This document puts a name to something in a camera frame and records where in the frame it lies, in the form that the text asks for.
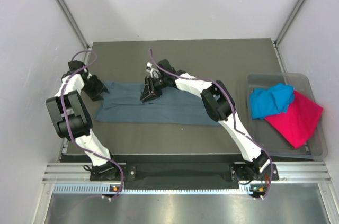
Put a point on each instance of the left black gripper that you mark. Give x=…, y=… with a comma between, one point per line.
x=100, y=88

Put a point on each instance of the aluminium frame post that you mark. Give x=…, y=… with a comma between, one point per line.
x=288, y=23
x=72, y=22

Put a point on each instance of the clear plastic bin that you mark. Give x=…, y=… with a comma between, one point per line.
x=269, y=137

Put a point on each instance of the bright blue t-shirt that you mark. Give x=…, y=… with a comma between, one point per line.
x=271, y=101

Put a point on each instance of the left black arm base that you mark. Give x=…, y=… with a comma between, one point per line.
x=114, y=173

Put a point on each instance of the magenta t-shirt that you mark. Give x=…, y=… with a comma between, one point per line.
x=299, y=122

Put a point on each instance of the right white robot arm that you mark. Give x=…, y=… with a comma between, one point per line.
x=219, y=106

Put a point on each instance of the front aluminium rail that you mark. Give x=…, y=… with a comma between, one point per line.
x=289, y=172

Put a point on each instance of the right aluminium frame post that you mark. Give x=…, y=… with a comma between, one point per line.
x=288, y=23

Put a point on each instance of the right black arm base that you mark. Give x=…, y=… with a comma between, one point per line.
x=244, y=173

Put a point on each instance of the slotted cable duct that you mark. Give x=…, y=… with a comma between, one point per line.
x=110, y=189

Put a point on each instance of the grey-blue t-shirt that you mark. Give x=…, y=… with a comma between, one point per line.
x=122, y=104

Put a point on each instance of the left aluminium frame post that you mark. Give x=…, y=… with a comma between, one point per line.
x=72, y=22

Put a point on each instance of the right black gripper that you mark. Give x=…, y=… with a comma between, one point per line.
x=150, y=90

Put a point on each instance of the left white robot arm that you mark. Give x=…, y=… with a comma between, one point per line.
x=72, y=120

